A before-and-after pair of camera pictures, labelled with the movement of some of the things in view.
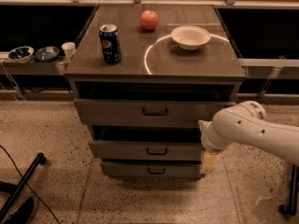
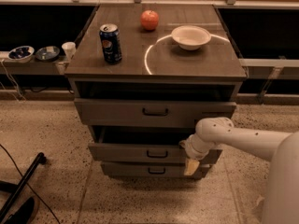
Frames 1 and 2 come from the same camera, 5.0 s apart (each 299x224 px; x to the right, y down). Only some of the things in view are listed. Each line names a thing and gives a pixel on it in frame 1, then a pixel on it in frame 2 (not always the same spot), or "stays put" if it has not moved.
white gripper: x=206 y=139 → x=194 y=151
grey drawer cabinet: x=145 y=77 stays put
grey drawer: x=146 y=149 stays put
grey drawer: x=154 y=169 stays put
